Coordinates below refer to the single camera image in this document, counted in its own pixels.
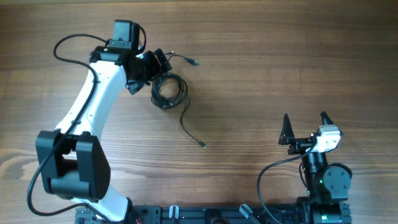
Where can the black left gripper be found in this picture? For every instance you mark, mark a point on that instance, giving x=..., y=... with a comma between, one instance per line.
x=158, y=64

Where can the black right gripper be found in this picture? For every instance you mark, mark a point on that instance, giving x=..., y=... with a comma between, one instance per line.
x=303, y=145

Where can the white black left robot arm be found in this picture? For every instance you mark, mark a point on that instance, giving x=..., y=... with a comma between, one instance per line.
x=72, y=163

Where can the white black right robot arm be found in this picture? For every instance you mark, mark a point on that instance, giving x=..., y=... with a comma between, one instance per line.
x=327, y=184

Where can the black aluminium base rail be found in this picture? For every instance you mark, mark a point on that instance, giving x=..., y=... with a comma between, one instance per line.
x=282, y=213

